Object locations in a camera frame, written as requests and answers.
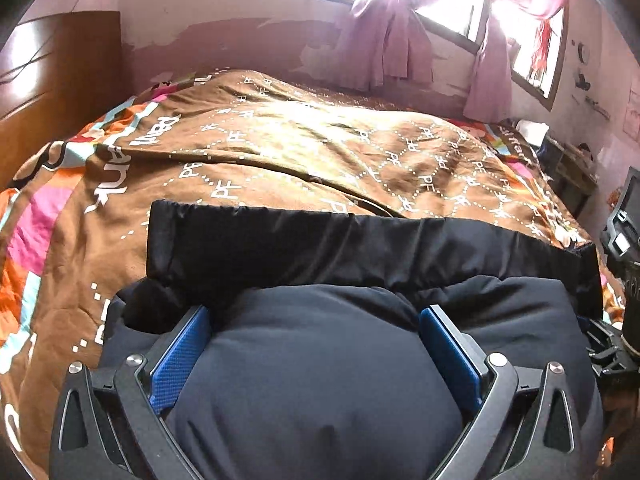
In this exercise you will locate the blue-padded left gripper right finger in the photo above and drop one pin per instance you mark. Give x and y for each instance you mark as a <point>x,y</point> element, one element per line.
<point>520,422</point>

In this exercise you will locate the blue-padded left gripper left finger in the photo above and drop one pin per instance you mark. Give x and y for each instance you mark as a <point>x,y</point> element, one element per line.
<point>110,422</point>

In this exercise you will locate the dark navy padded jacket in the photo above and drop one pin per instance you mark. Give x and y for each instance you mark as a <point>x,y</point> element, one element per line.
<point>316,369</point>

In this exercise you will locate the dark bedside cabinet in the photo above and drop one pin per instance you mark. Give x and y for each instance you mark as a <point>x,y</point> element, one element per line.
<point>570,173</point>

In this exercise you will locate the brown colourful cartoon bedspread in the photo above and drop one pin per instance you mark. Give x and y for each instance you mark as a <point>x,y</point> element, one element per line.
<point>74,221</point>

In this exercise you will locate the white paper on cabinet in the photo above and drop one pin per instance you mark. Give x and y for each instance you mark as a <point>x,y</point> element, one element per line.
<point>532,132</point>

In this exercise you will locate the pink curtain right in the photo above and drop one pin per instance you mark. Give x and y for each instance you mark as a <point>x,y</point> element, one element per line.
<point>490,96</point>

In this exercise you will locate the pink curtain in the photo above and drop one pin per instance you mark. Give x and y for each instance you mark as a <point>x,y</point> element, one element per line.
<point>380,40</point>
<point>490,96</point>

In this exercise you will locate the brown wooden headboard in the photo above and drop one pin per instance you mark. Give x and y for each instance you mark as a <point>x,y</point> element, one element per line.
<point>58,73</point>

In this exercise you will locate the dark-framed window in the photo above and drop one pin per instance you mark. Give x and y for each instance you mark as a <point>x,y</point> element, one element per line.
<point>536,47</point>

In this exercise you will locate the pink curtain left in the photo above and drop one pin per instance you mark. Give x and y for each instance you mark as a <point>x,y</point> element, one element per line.
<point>380,40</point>

